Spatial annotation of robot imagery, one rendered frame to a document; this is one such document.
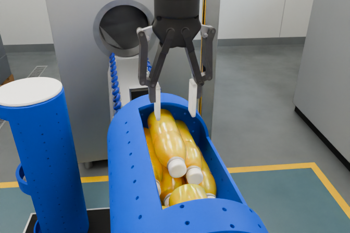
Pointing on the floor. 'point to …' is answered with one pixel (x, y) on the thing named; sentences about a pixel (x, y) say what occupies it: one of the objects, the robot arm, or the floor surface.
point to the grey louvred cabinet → (327, 65)
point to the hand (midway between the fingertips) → (175, 102)
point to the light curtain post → (213, 18)
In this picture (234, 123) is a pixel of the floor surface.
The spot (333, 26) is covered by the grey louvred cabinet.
